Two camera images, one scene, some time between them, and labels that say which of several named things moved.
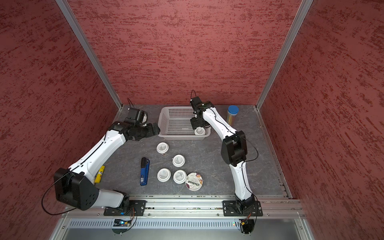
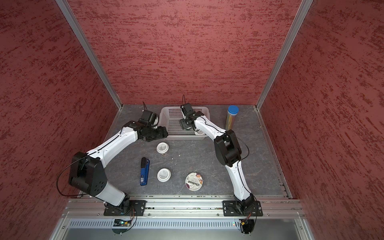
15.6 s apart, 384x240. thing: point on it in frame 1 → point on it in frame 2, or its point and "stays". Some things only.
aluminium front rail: [191, 208] stays
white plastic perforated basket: [174, 123] stays
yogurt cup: [199, 131] stays
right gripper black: [195, 123] → [184, 123]
